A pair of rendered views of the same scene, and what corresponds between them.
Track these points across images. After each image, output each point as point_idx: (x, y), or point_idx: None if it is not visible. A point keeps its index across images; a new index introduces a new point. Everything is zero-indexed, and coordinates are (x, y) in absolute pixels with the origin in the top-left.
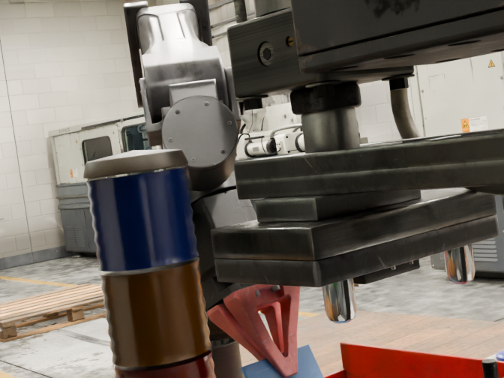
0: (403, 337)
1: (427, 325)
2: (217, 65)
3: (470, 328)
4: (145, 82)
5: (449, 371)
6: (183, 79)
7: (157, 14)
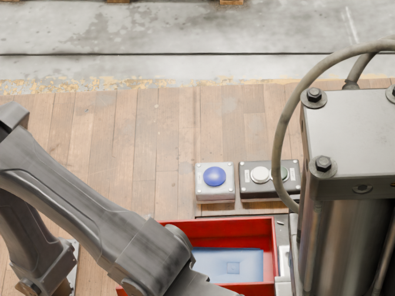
0: (72, 138)
1: (69, 111)
2: (181, 246)
3: (106, 108)
4: (143, 288)
5: (213, 225)
6: (171, 273)
7: (23, 168)
